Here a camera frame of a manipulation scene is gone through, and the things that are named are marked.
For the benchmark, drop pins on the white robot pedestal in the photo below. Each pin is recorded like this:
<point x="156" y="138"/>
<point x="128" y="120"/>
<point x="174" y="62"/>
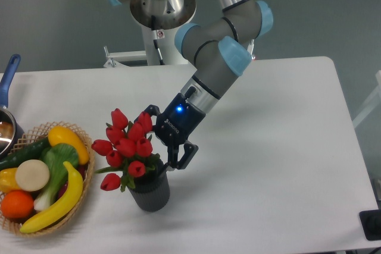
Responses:
<point x="166" y="48"/>

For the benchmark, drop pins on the orange plastic orange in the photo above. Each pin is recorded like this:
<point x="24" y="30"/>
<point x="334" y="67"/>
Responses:
<point x="17" y="204"/>

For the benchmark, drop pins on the yellow plastic banana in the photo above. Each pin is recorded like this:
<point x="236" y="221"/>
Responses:
<point x="61" y="207"/>

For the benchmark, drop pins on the blue handled saucepan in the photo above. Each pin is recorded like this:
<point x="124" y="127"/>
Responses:
<point x="11" y="131"/>

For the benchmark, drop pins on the woven wicker basket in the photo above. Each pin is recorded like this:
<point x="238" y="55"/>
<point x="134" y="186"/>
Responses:
<point x="33" y="135"/>

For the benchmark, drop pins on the dark grey ribbed vase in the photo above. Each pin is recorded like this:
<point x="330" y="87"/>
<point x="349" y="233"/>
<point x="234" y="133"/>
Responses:
<point x="152" y="191"/>

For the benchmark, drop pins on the black device at edge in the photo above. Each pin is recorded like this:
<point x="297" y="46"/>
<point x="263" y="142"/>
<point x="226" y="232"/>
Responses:
<point x="370" y="221"/>

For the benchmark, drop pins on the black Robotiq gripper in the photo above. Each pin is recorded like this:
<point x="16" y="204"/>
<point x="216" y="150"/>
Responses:
<point x="173" y="127"/>

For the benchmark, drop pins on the beige round disc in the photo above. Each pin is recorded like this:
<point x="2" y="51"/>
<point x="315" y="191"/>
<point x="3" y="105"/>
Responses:
<point x="32" y="175"/>

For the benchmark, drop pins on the green plastic cucumber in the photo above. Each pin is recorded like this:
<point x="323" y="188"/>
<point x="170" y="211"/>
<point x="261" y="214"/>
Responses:
<point x="30" y="151"/>

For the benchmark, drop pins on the red plastic fruit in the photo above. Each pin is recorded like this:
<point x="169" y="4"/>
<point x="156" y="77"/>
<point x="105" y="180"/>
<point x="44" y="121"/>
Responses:
<point x="82" y="170"/>

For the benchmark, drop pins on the yellow plastic bell pepper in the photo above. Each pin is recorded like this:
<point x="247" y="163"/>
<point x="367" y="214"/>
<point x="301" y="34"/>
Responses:
<point x="7" y="180"/>

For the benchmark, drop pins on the white frame at right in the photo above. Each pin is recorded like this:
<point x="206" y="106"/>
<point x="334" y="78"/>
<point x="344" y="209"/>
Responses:
<point x="369" y="104"/>

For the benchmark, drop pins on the green plastic bok choy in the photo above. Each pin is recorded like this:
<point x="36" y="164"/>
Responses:
<point x="54" y="157"/>

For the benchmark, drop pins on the red tulip bouquet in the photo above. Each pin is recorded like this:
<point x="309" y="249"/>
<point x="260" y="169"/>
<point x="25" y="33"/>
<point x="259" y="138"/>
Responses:
<point x="128" y="152"/>

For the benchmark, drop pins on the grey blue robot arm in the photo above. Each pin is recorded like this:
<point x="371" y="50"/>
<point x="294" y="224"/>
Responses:
<point x="219" y="52"/>

